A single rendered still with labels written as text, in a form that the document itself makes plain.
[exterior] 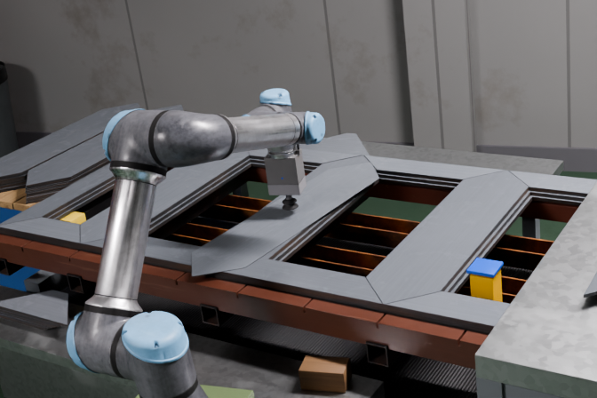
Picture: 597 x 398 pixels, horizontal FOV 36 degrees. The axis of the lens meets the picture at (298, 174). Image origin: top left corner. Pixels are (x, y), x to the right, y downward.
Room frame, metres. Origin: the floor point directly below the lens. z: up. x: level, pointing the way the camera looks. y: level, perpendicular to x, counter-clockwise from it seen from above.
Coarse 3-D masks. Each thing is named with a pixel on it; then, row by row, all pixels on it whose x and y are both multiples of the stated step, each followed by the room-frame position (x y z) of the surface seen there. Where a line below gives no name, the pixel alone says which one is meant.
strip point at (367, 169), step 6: (336, 168) 2.44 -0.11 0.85; (342, 168) 2.44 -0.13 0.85; (348, 168) 2.43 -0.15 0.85; (354, 168) 2.42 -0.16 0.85; (360, 168) 2.42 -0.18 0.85; (366, 168) 2.41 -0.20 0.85; (372, 168) 2.41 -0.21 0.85; (360, 174) 2.37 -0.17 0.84; (366, 174) 2.37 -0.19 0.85; (372, 174) 2.36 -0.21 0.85
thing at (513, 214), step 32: (256, 160) 2.63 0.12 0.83; (352, 160) 2.49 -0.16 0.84; (96, 192) 2.55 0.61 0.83; (544, 192) 2.12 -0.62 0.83; (160, 224) 2.27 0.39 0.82; (320, 224) 2.12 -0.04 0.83; (512, 224) 2.00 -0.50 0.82; (288, 256) 1.98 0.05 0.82; (480, 256) 1.84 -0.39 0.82; (288, 288) 1.80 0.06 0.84; (448, 288) 1.70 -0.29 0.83; (448, 320) 1.58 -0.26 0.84
